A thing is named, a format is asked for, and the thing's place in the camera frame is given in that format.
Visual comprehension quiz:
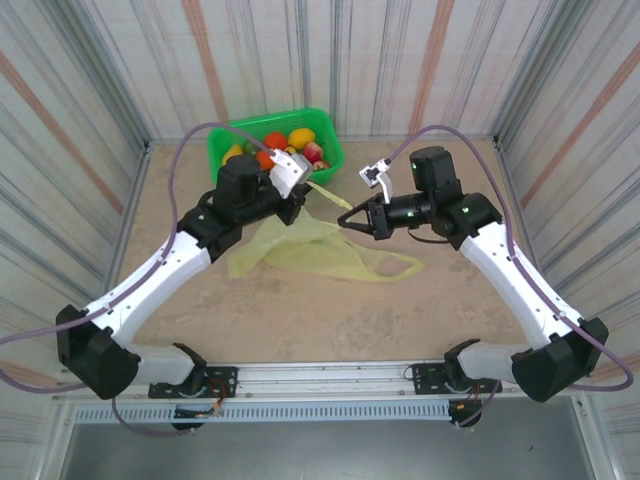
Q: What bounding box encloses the yellow plastic bag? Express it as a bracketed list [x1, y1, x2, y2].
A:
[227, 180, 426, 284]

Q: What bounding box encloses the green plastic basket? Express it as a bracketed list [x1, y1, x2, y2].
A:
[206, 107, 346, 186]

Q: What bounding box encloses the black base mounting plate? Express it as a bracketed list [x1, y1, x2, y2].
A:
[149, 366, 239, 400]
[408, 362, 502, 397]

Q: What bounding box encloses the grey metal panel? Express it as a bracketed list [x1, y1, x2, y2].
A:
[59, 394, 599, 480]

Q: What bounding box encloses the aluminium mounting rail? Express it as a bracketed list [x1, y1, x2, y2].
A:
[49, 360, 599, 404]

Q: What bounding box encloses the grey slotted cable duct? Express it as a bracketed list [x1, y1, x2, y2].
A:
[72, 402, 454, 424]

